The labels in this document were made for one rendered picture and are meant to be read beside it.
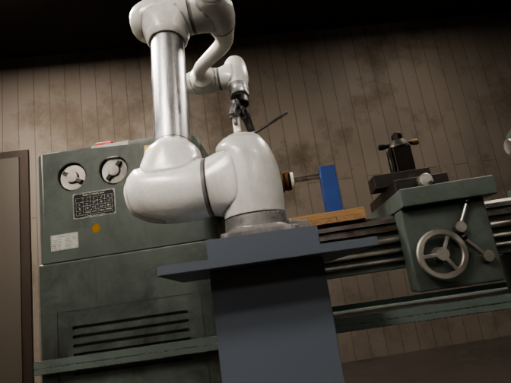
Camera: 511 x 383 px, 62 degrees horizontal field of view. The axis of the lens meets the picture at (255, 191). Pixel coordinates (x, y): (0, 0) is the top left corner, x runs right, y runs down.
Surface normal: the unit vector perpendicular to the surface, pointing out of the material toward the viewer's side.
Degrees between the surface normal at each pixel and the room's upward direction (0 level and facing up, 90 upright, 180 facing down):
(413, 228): 90
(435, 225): 90
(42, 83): 90
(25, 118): 90
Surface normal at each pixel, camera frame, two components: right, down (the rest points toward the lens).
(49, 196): -0.07, -0.22
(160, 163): -0.16, -0.44
